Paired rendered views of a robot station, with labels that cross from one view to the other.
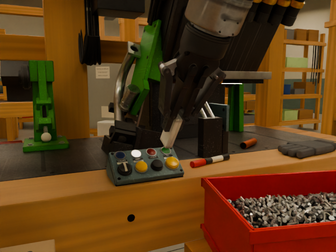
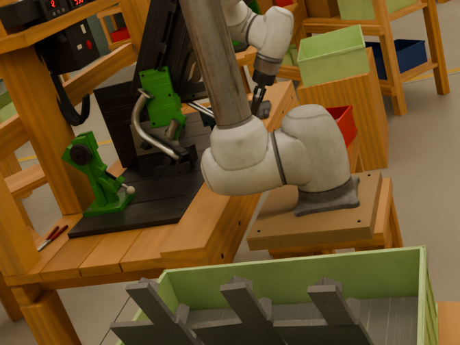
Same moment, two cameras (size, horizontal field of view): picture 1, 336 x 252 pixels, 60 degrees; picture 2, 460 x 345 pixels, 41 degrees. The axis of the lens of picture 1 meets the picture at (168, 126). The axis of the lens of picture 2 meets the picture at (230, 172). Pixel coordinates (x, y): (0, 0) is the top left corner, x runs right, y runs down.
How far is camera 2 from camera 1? 182 cm
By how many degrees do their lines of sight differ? 45
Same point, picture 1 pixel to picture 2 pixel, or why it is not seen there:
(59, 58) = (56, 130)
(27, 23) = not seen: outside the picture
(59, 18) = (42, 92)
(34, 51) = (19, 135)
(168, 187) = not seen: hidden behind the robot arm
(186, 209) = not seen: hidden behind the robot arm
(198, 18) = (270, 71)
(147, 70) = (175, 104)
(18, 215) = (234, 199)
